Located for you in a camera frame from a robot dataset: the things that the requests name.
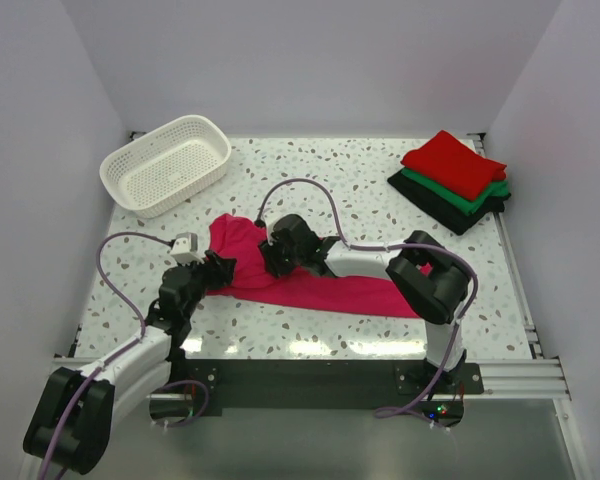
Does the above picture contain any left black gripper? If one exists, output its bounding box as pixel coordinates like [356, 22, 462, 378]
[176, 250, 235, 319]

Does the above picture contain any magenta pink t-shirt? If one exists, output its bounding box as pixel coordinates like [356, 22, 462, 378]
[209, 214, 418, 318]

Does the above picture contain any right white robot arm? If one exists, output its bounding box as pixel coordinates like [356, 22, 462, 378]
[258, 214, 478, 393]

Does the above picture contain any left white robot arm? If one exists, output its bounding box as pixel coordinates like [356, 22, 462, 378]
[23, 250, 237, 479]

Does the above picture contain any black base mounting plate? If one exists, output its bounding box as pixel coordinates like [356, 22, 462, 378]
[149, 359, 485, 421]

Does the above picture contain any white perforated plastic basket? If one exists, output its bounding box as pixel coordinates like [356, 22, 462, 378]
[99, 115, 232, 219]

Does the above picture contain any folded black t-shirt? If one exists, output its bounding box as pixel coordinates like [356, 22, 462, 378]
[387, 172, 511, 235]

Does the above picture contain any folded red t-shirt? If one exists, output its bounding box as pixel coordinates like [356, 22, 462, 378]
[401, 130, 506, 201]

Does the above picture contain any folded green t-shirt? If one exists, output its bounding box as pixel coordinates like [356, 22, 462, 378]
[399, 168, 510, 215]

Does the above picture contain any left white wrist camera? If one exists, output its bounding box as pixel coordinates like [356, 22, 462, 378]
[169, 232, 203, 265]

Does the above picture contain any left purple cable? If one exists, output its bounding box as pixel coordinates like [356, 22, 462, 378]
[34, 232, 212, 480]

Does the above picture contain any aluminium frame rail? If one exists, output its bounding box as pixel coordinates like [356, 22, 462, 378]
[56, 359, 568, 400]

